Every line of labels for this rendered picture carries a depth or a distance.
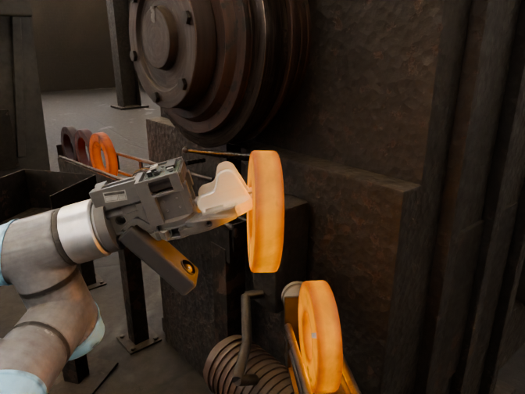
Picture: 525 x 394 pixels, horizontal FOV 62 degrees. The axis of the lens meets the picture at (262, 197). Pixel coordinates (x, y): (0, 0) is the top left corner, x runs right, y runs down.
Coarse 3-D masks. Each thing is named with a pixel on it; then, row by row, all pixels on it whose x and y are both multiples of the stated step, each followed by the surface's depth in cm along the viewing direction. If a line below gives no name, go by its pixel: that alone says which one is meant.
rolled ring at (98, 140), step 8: (96, 136) 157; (104, 136) 156; (96, 144) 162; (104, 144) 153; (112, 144) 155; (96, 152) 165; (104, 152) 155; (112, 152) 154; (96, 160) 166; (112, 160) 154; (104, 168) 166; (112, 168) 155
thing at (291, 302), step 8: (288, 296) 71; (296, 296) 71; (288, 304) 71; (296, 304) 71; (288, 312) 72; (296, 312) 72; (288, 320) 72; (296, 320) 72; (296, 328) 72; (296, 336) 73
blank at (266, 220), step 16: (256, 160) 52; (272, 160) 52; (256, 176) 50; (272, 176) 50; (256, 192) 49; (272, 192) 49; (256, 208) 49; (272, 208) 49; (256, 224) 49; (272, 224) 49; (256, 240) 50; (272, 240) 50; (256, 256) 51; (272, 256) 51; (256, 272) 55; (272, 272) 55
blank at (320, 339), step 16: (304, 288) 65; (320, 288) 62; (304, 304) 65; (320, 304) 59; (336, 304) 59; (304, 320) 67; (320, 320) 58; (336, 320) 58; (304, 336) 67; (320, 336) 57; (336, 336) 57; (304, 352) 67; (320, 352) 56; (336, 352) 57; (320, 368) 57; (336, 368) 57; (320, 384) 58; (336, 384) 58
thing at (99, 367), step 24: (0, 192) 133; (24, 192) 142; (48, 192) 142; (72, 192) 126; (0, 216) 134; (24, 216) 138; (72, 360) 146; (96, 360) 160; (72, 384) 149; (96, 384) 149
